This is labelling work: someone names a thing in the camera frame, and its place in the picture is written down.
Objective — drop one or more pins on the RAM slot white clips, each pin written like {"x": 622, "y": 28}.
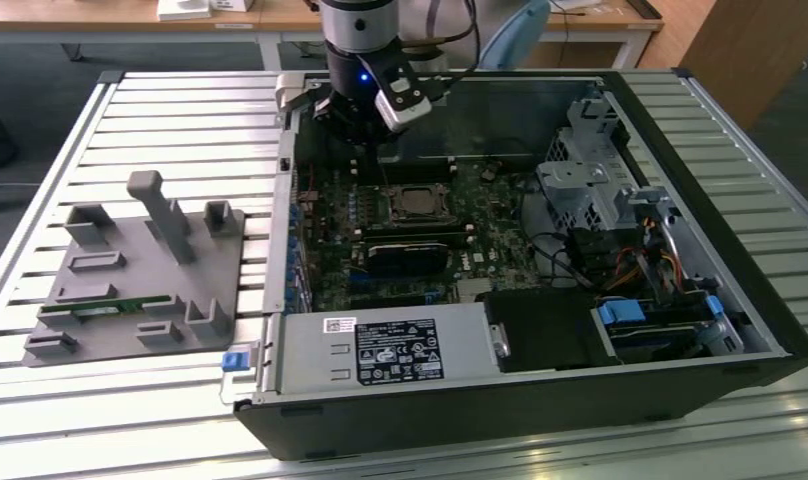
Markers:
{"x": 454, "y": 226}
{"x": 438, "y": 172}
{"x": 438, "y": 161}

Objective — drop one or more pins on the CPU socket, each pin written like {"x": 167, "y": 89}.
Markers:
{"x": 394, "y": 202}

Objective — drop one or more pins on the coin cell battery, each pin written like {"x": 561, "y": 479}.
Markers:
{"x": 489, "y": 172}

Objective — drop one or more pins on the white paper label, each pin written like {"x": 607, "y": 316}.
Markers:
{"x": 234, "y": 25}

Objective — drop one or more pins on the small white box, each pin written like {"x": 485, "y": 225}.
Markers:
{"x": 234, "y": 5}

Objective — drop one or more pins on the pale blue teach pendant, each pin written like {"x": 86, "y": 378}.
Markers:
{"x": 511, "y": 40}

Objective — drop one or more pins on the black graphics card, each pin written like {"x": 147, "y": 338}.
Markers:
{"x": 405, "y": 262}

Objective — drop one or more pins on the large white box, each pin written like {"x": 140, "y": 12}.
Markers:
{"x": 184, "y": 12}

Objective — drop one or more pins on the green motherboard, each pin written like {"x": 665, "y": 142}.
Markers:
{"x": 505, "y": 240}

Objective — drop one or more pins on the metal drive cage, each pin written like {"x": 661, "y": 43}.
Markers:
{"x": 567, "y": 172}

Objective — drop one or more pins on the silver chipset heatsink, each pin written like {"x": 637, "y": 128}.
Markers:
{"x": 474, "y": 290}

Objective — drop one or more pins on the gray power supply unit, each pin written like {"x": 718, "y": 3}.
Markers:
{"x": 305, "y": 345}

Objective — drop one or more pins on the gray parts rack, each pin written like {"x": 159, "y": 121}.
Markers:
{"x": 124, "y": 280}

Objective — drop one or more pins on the green RAM stick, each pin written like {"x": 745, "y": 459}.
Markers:
{"x": 147, "y": 302}

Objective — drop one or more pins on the black desk object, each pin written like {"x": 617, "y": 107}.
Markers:
{"x": 647, "y": 9}

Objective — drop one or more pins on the black plastic shroud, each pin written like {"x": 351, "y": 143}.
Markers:
{"x": 545, "y": 325}

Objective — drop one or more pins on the blue case latch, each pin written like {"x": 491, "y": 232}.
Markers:
{"x": 236, "y": 362}

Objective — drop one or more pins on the blue disk carrier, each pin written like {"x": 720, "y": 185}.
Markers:
{"x": 621, "y": 312}

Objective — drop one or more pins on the wooden cabinet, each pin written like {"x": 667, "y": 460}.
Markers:
{"x": 758, "y": 50}

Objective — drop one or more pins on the black hard disk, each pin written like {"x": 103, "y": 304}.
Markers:
{"x": 651, "y": 340}

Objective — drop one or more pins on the black open PC case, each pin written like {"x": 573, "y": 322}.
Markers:
{"x": 445, "y": 430}

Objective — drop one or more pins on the blue plastic clip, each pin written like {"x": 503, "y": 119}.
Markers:
{"x": 714, "y": 307}

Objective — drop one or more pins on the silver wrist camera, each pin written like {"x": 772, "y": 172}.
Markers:
{"x": 405, "y": 107}

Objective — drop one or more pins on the wooden desk white frame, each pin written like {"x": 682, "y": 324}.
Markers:
{"x": 598, "y": 25}
{"x": 78, "y": 22}

